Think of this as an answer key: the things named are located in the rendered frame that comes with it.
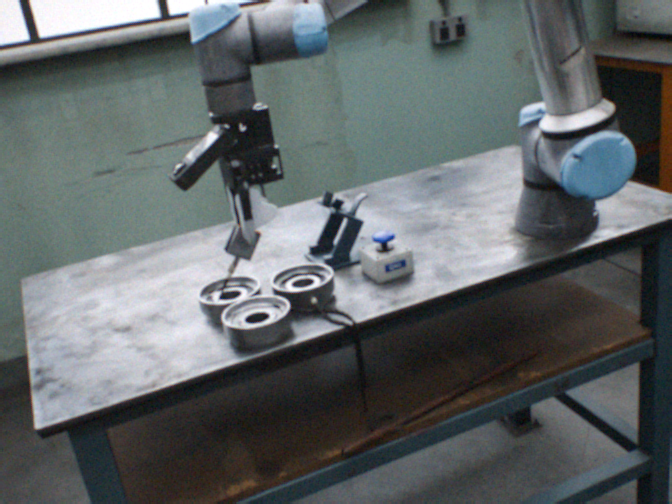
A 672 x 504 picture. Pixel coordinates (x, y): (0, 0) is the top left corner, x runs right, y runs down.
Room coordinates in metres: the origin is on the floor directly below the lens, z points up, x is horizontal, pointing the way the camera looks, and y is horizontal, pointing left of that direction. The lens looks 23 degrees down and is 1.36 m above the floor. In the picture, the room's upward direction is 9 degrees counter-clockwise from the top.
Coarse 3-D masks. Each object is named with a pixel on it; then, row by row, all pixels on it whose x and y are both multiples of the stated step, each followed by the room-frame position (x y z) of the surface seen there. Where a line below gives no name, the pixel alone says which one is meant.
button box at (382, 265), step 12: (396, 240) 1.23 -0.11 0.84; (360, 252) 1.21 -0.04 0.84; (372, 252) 1.19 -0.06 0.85; (384, 252) 1.19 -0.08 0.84; (396, 252) 1.18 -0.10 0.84; (408, 252) 1.18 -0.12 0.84; (372, 264) 1.17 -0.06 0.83; (384, 264) 1.16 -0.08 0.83; (396, 264) 1.17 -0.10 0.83; (408, 264) 1.18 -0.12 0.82; (372, 276) 1.18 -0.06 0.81; (384, 276) 1.16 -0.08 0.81; (396, 276) 1.17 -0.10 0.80
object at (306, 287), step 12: (300, 264) 1.20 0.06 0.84; (312, 264) 1.19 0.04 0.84; (276, 276) 1.17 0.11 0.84; (288, 276) 1.18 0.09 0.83; (300, 276) 1.17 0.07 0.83; (312, 276) 1.17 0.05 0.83; (276, 288) 1.12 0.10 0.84; (288, 288) 1.13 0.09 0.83; (300, 288) 1.13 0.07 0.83; (312, 288) 1.10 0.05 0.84; (324, 288) 1.11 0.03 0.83; (288, 300) 1.10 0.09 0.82; (300, 300) 1.09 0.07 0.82; (324, 300) 1.11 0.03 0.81
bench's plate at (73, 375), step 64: (384, 192) 1.63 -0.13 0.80; (448, 192) 1.56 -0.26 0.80; (512, 192) 1.50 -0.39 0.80; (640, 192) 1.40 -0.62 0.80; (128, 256) 1.47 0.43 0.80; (192, 256) 1.41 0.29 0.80; (256, 256) 1.36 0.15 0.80; (448, 256) 1.23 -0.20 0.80; (512, 256) 1.19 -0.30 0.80; (576, 256) 1.18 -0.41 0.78; (64, 320) 1.20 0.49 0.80; (128, 320) 1.16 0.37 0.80; (192, 320) 1.13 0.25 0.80; (320, 320) 1.06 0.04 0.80; (384, 320) 1.06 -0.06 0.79; (64, 384) 0.98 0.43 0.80; (128, 384) 0.95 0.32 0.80; (192, 384) 0.95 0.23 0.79
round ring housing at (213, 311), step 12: (240, 276) 1.19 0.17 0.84; (204, 288) 1.16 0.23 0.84; (216, 288) 1.18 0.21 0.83; (228, 288) 1.17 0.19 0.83; (240, 288) 1.16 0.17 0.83; (204, 300) 1.14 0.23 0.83; (216, 300) 1.13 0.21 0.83; (228, 300) 1.16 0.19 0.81; (240, 300) 1.09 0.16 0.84; (204, 312) 1.11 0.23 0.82; (216, 312) 1.09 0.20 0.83
